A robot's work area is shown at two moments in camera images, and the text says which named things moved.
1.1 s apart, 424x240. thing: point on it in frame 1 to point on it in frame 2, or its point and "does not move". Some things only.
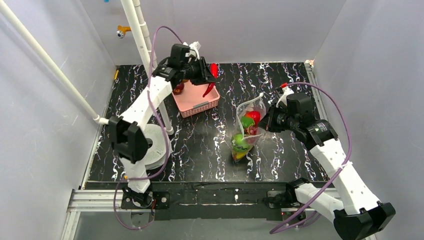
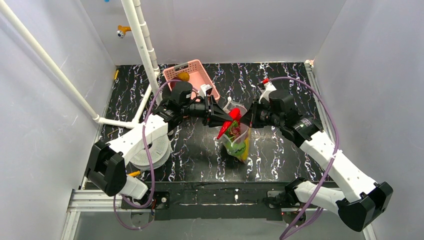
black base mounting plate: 214,201 does not move
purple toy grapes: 251,130 to 233,131
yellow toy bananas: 239,155 to 246,151
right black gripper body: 273,119 to 252,116
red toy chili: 214,69 to 235,114
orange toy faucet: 121,30 does not move
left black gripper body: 204,71 to 209,110
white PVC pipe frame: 141,28 does not move
